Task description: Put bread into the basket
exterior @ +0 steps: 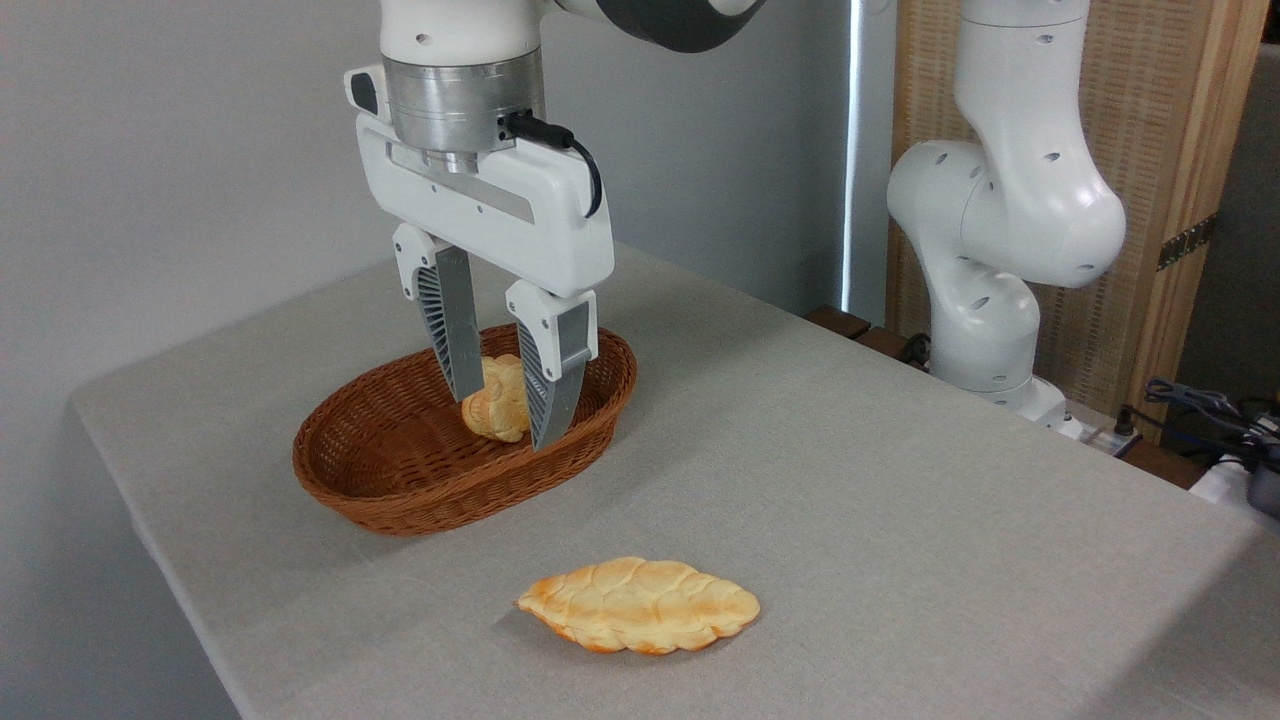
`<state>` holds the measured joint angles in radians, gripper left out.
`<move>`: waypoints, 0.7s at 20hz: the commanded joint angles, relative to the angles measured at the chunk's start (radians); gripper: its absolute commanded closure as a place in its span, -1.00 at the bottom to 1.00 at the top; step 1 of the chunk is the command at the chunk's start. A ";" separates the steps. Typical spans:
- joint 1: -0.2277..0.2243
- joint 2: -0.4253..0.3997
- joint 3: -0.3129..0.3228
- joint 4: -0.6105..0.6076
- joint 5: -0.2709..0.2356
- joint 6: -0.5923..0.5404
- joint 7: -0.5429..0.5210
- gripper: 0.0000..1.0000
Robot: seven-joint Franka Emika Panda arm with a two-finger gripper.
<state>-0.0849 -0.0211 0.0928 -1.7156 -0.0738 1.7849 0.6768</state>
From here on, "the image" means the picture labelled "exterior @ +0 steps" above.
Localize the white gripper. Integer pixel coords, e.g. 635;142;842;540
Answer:
356;113;616;454

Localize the small round golden bread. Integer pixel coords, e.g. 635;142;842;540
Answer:
461;354;533;444

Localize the brown wicker basket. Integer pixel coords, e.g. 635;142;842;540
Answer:
292;322;639;538

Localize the long flat braided bread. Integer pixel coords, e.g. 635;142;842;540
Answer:
516;556;762;657

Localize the dark brown wooden block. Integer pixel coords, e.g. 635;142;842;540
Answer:
805;305;873;342
853;326;931;368

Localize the grey tablecloth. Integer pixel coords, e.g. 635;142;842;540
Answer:
70;243;1280;720

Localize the white power strip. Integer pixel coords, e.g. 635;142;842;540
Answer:
1058;404;1143;459

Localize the wooden woven screen panel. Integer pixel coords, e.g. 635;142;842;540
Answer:
893;0;1271;446

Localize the white cloth-like object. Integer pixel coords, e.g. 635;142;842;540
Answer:
1188;453;1280;537

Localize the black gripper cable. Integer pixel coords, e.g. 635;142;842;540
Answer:
503;109;605;220

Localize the black cable bundle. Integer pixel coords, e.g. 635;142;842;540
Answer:
1113;376;1280;469

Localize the black metal hinge bracket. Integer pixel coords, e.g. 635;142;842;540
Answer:
1157;212;1220;273

